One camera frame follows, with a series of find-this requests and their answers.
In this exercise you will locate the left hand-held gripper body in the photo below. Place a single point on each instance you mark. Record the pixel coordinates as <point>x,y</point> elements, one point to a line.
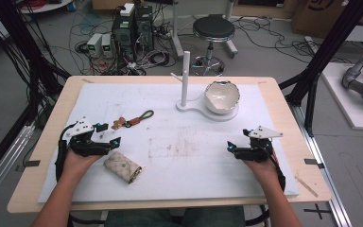
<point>85,145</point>

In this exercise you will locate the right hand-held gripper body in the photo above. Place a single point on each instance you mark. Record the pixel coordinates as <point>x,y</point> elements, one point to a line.
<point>258,148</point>

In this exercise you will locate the person's left hand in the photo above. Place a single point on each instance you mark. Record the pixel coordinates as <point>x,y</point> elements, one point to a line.
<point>75,162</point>

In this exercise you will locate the person's right hand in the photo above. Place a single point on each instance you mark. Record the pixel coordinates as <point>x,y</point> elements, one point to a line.
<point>263,171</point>

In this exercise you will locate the small metal screw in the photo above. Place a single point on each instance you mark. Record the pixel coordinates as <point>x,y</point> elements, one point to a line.
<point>101,136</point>

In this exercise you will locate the beige quilted key pouch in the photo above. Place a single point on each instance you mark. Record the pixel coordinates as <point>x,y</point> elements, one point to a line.
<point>123,166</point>

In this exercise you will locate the white eggshell-shaped bowl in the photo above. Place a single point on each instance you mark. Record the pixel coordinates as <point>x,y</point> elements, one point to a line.
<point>222,97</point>

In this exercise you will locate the white foam mat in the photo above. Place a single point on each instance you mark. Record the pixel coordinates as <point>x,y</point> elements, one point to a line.
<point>182,164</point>

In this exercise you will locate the black tape strip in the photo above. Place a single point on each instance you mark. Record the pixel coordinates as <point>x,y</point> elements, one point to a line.
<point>313,162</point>
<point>31,163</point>

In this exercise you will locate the thin wooden stick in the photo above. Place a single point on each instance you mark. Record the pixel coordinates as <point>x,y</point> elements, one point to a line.
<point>306,186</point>

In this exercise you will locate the white power supply unit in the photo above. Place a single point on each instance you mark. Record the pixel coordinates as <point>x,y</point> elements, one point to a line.
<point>107,45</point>
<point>94,44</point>

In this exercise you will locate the black tape cross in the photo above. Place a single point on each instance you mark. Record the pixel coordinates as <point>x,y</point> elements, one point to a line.
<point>318,211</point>

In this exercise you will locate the person's legs in jeans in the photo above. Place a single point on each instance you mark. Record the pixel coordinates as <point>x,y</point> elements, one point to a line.
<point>173,217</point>

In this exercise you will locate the black computer tower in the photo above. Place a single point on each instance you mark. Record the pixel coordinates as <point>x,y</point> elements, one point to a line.
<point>124,34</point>
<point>145,26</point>

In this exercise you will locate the white platform board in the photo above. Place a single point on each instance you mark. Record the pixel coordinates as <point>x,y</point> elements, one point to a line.
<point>349,104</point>

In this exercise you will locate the black round stool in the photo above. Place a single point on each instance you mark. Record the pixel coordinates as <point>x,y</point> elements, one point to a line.
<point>213,30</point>

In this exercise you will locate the white power strip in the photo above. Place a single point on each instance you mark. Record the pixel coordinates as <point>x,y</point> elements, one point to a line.
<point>312,43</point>

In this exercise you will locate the small white box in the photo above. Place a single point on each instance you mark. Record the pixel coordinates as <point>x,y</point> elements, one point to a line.
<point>127,9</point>

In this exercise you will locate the cardboard box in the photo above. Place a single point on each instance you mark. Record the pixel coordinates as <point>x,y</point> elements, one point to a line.
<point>319,15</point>

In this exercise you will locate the white key stand with post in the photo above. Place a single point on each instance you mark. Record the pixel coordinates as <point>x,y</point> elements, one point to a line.
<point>185,78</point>

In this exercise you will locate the black metal frame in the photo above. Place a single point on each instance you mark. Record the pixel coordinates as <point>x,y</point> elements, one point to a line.
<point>324,53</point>
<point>22,50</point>

